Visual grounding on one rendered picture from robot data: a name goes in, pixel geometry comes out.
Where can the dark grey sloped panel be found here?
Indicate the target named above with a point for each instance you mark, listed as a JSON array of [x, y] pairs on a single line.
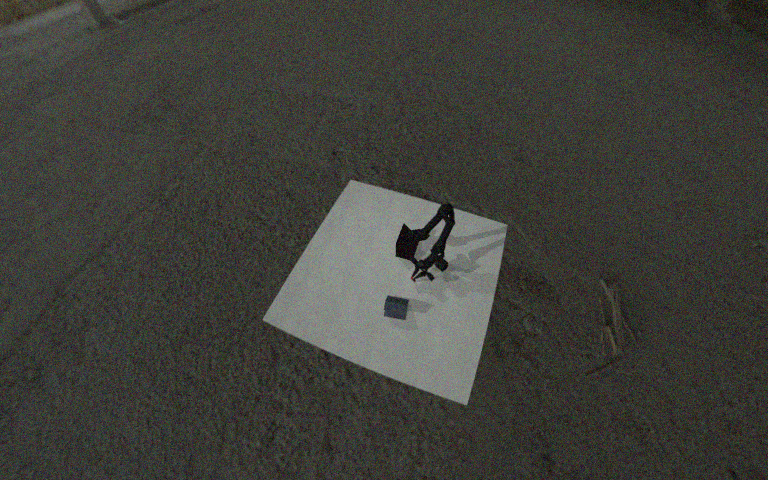
[[396, 307]]

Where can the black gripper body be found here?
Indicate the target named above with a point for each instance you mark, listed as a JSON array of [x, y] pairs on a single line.
[[414, 261]]

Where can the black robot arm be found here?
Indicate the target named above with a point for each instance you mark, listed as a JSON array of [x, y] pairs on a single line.
[[439, 247]]

